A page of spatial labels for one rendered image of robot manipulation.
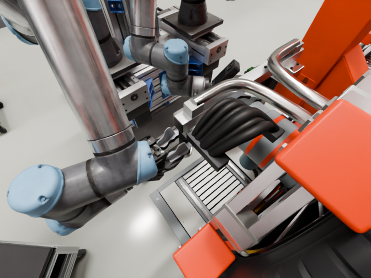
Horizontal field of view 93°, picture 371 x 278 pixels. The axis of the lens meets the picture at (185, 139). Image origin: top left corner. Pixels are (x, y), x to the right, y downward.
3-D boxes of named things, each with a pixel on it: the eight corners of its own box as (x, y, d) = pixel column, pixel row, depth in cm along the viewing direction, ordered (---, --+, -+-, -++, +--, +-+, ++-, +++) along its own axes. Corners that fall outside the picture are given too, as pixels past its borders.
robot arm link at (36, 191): (78, 146, 29) (104, 170, 39) (1, 171, 27) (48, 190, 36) (83, 190, 26) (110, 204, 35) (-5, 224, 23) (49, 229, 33)
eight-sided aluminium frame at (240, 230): (211, 250, 58) (313, 262, 11) (197, 232, 61) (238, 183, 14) (305, 158, 75) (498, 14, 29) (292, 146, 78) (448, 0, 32)
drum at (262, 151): (276, 197, 47) (308, 180, 35) (221, 142, 56) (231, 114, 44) (306, 166, 52) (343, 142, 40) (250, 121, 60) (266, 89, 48)
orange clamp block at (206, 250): (229, 256, 37) (196, 290, 34) (204, 224, 40) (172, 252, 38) (237, 258, 31) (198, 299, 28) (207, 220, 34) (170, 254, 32)
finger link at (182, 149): (200, 139, 44) (168, 155, 42) (199, 149, 49) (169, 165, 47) (194, 130, 46) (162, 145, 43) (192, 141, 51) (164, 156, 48)
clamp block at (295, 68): (285, 87, 52) (295, 71, 47) (261, 71, 55) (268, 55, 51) (295, 80, 53) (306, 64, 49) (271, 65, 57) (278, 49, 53)
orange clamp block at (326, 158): (328, 209, 20) (362, 239, 12) (271, 159, 23) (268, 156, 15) (383, 166, 18) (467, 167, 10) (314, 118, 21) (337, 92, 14)
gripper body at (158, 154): (169, 152, 40) (122, 185, 37) (171, 166, 48) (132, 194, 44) (150, 131, 44) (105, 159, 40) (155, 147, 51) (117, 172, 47)
